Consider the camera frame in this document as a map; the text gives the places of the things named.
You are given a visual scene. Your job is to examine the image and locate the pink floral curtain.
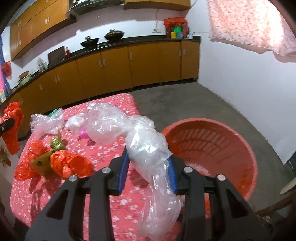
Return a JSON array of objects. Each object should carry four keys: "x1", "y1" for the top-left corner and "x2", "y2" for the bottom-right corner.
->
[{"x1": 206, "y1": 0, "x2": 296, "y2": 57}]

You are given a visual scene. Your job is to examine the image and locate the white-dotted orange plastic bag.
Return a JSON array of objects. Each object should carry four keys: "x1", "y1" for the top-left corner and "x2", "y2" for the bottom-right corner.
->
[{"x1": 14, "y1": 140, "x2": 51, "y2": 181}]

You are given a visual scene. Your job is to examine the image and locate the white flower-print appliance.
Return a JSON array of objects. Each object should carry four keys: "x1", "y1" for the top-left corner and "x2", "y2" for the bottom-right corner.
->
[{"x1": 0, "y1": 137, "x2": 11, "y2": 169}]

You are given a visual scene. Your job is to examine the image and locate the bright green wrapper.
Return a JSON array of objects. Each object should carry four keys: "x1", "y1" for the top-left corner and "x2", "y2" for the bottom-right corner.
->
[{"x1": 47, "y1": 108, "x2": 63, "y2": 118}]

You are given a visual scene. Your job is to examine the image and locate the small whitish plastic bag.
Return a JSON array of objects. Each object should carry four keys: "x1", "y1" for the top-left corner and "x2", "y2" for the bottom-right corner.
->
[{"x1": 65, "y1": 113, "x2": 91, "y2": 135}]

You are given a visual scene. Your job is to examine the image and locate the olive paw-print wrapper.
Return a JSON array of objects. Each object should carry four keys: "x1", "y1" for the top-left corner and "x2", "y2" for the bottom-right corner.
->
[{"x1": 29, "y1": 152, "x2": 53, "y2": 173}]

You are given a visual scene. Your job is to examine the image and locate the crumpled orange plastic bag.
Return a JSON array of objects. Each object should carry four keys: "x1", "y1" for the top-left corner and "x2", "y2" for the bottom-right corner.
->
[{"x1": 50, "y1": 150, "x2": 93, "y2": 180}]

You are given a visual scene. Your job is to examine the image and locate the yellow upper corner cabinet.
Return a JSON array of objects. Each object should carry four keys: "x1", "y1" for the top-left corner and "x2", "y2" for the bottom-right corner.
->
[{"x1": 123, "y1": 0, "x2": 191, "y2": 10}]

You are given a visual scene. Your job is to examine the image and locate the brown cutting board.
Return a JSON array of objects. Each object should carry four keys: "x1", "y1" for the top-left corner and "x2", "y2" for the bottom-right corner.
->
[{"x1": 48, "y1": 46, "x2": 66, "y2": 68}]

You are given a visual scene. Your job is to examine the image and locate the steel range hood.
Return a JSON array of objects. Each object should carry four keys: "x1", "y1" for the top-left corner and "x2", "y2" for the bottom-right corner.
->
[{"x1": 69, "y1": 0, "x2": 125, "y2": 16}]

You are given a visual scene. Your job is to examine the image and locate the wooden chair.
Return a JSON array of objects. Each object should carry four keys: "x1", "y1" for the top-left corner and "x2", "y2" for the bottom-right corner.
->
[{"x1": 254, "y1": 183, "x2": 296, "y2": 232}]

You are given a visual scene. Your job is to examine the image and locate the yellow lower kitchen cabinets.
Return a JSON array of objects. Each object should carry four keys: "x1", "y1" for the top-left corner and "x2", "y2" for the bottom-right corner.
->
[{"x1": 0, "y1": 40, "x2": 201, "y2": 139}]

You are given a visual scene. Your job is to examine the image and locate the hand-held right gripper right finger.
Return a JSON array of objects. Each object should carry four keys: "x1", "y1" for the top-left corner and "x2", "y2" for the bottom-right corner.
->
[{"x1": 168, "y1": 156, "x2": 270, "y2": 241}]

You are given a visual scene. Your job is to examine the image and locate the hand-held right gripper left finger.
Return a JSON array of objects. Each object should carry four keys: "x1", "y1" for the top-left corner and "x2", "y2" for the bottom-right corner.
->
[{"x1": 24, "y1": 146, "x2": 130, "y2": 241}]

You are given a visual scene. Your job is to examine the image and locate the large clear plastic bag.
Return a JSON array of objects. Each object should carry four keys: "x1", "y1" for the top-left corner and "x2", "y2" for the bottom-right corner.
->
[{"x1": 86, "y1": 102, "x2": 184, "y2": 240}]

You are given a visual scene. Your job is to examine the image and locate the green container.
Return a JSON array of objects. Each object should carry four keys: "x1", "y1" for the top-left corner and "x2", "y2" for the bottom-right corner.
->
[{"x1": 171, "y1": 26, "x2": 183, "y2": 39}]

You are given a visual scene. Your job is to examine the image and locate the red plastic basket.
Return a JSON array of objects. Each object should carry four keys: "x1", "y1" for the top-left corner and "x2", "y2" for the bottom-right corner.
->
[{"x1": 161, "y1": 118, "x2": 258, "y2": 219}]

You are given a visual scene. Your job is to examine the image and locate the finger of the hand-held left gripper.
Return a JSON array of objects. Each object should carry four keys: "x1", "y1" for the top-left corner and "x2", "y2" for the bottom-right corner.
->
[{"x1": 0, "y1": 119, "x2": 15, "y2": 137}]

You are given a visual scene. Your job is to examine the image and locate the yellow kitchen cabinets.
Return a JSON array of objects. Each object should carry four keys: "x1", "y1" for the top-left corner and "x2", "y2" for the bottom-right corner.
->
[
  {"x1": 0, "y1": 40, "x2": 201, "y2": 139},
  {"x1": 10, "y1": 0, "x2": 77, "y2": 61}
]

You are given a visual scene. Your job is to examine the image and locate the plain orange plastic bag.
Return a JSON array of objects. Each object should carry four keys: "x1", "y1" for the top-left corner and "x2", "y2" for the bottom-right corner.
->
[{"x1": 2, "y1": 101, "x2": 24, "y2": 155}]

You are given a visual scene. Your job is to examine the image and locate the yellow upper kitchen cabinets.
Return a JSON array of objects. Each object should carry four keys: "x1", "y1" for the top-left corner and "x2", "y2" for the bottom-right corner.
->
[{"x1": 10, "y1": 0, "x2": 77, "y2": 61}]

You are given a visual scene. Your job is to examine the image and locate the shiny clear plastic bag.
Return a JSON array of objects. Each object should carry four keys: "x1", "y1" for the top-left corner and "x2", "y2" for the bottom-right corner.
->
[{"x1": 30, "y1": 108, "x2": 65, "y2": 138}]

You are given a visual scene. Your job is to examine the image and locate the black wok with lid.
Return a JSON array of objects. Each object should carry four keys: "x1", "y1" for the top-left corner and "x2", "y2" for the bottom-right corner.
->
[{"x1": 104, "y1": 29, "x2": 125, "y2": 42}]

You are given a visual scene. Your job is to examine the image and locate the red floral tablecloth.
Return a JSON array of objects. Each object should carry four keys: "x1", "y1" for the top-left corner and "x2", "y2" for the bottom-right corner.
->
[{"x1": 10, "y1": 93, "x2": 188, "y2": 241}]

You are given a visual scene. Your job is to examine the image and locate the red plastic bag on containers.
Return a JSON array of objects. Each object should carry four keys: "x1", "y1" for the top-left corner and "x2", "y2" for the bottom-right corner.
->
[{"x1": 163, "y1": 16, "x2": 188, "y2": 39}]

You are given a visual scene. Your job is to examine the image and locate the hanging red plastic bag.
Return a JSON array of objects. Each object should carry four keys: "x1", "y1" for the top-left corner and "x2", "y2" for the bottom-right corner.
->
[{"x1": 1, "y1": 60, "x2": 13, "y2": 80}]

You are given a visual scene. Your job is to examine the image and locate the open black wok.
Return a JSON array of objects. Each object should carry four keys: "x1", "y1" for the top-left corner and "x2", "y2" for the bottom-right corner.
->
[{"x1": 80, "y1": 36, "x2": 100, "y2": 48}]

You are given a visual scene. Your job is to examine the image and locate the green foil wrapper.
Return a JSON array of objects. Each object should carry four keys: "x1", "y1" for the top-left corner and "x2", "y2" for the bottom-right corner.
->
[{"x1": 49, "y1": 132, "x2": 68, "y2": 151}]

